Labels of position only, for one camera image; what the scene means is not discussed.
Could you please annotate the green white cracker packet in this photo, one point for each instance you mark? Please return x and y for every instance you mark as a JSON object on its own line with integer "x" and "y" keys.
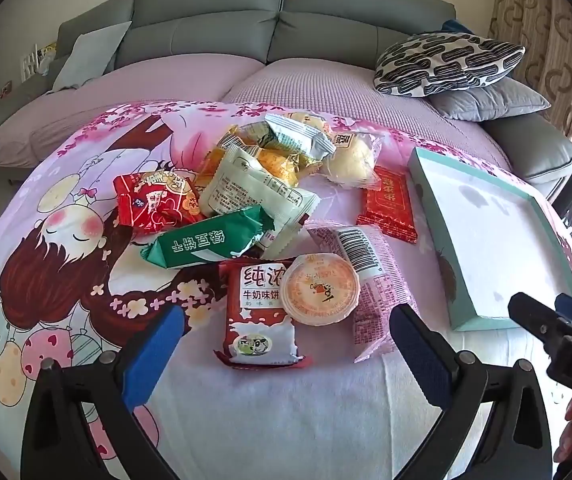
{"x": 296, "y": 140}

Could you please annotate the pink waffle sofa cover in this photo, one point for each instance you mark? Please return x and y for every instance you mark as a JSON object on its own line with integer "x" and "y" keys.
{"x": 316, "y": 85}

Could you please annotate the grey sofa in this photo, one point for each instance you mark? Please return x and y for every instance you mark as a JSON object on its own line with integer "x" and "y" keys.
{"x": 206, "y": 20}

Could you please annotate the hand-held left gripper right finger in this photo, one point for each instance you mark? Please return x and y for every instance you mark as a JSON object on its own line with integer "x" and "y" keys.
{"x": 420, "y": 355}

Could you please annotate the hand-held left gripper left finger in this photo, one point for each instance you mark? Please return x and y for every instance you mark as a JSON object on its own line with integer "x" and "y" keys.
{"x": 156, "y": 355}

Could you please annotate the light grey pillow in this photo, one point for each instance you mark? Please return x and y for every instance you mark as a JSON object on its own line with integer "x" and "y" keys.
{"x": 91, "y": 57}

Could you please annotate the golden transparent snack packet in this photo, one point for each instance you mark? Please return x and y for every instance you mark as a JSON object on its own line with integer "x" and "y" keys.
{"x": 276, "y": 165}

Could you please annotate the pale white snack packet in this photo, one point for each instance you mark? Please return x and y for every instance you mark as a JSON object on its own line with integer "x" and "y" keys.
{"x": 246, "y": 190}

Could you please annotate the dark grey pillow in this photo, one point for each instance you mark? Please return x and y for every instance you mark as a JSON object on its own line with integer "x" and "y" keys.
{"x": 490, "y": 100}

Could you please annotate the dark green snack packet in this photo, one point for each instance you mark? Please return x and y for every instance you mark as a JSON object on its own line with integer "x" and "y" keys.
{"x": 201, "y": 242}

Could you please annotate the pink snack packet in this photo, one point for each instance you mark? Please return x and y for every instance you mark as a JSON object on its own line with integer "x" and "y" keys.
{"x": 370, "y": 310}

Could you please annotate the blue cloth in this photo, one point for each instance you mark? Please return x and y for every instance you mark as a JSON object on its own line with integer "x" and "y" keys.
{"x": 458, "y": 27}

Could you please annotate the beige patterned curtain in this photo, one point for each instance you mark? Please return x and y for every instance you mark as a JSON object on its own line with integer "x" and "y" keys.
{"x": 545, "y": 30}

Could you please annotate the white magazine rack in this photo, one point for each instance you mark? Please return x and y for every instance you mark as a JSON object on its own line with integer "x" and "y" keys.
{"x": 33, "y": 62}

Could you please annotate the red crinkled snack packet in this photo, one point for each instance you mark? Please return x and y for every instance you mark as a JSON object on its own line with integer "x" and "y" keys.
{"x": 151, "y": 200}

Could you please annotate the red white biscuit packet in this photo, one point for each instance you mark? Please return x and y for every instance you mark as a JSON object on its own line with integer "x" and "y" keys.
{"x": 256, "y": 320}

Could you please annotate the red gold-print packet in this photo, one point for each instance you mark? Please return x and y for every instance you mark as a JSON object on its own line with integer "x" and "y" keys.
{"x": 388, "y": 205}

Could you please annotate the black white patterned pillow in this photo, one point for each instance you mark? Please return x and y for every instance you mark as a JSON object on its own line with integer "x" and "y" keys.
{"x": 445, "y": 62}

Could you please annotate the pink cartoon printed blanket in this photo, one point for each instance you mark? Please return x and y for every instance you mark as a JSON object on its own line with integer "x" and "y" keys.
{"x": 266, "y": 410}

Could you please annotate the clear bun packet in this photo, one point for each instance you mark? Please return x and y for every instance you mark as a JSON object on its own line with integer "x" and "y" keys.
{"x": 350, "y": 165}

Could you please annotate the teal cardboard tray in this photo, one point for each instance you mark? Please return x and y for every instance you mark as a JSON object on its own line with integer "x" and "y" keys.
{"x": 490, "y": 235}

